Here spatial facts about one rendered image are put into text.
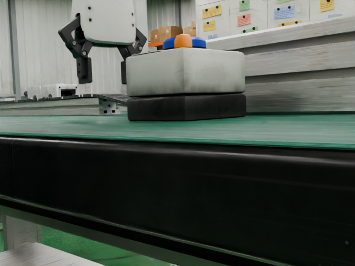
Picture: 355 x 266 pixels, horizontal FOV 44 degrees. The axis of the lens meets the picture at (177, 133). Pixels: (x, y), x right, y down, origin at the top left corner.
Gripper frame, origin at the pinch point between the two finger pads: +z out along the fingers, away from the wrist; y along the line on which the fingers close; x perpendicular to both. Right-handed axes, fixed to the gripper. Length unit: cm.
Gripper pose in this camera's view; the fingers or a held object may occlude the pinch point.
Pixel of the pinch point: (107, 76)
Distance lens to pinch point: 73.6
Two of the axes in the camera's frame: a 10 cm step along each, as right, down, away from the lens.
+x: 6.8, 0.2, -7.3
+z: 0.4, 10.0, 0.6
